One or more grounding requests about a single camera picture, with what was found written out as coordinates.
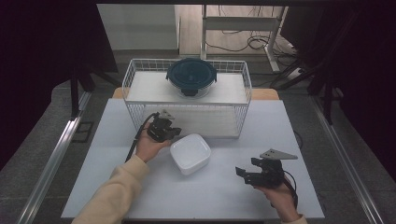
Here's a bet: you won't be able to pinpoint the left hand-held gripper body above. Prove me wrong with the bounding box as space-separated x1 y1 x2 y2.
147 109 176 144

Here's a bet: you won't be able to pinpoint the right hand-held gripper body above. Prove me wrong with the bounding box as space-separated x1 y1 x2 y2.
251 148 299 189

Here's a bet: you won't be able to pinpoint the white square bowl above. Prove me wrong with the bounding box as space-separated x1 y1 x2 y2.
169 133 212 176

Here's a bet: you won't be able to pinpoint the white wire shelf rack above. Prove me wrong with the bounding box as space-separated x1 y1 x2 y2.
121 58 252 139

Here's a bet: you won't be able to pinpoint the round container dark blue lid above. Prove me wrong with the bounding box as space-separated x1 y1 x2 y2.
165 57 219 99

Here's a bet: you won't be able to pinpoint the person's left hand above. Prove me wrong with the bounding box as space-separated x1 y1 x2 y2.
134 121 173 163

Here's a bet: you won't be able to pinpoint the person's right hand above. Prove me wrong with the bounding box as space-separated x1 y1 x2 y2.
255 176 301 223

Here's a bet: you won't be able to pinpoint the wooden table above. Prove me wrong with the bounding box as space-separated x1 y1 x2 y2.
111 87 280 101

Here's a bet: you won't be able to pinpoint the black metal stand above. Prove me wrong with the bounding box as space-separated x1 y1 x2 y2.
69 60 123 120
270 57 344 125

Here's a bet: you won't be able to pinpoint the dark curtain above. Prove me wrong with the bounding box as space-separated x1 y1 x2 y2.
0 0 120 181
279 0 396 180

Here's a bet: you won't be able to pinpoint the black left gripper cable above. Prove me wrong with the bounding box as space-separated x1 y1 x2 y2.
124 112 159 163

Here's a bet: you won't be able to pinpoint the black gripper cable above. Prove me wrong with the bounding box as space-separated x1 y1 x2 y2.
281 170 299 209
124 112 159 163

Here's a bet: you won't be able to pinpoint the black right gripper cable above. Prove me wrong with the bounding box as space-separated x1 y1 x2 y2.
281 170 299 209

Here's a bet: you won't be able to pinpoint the thin black cable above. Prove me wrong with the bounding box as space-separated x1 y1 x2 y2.
293 129 304 150

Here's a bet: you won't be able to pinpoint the aluminium rail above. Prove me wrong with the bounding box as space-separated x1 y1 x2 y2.
311 95 386 224
15 91 93 224

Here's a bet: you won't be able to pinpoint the black floor cables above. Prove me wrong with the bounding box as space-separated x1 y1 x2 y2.
205 5 297 59

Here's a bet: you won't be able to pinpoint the white metal desk frame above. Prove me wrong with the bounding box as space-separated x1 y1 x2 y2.
200 4 289 73

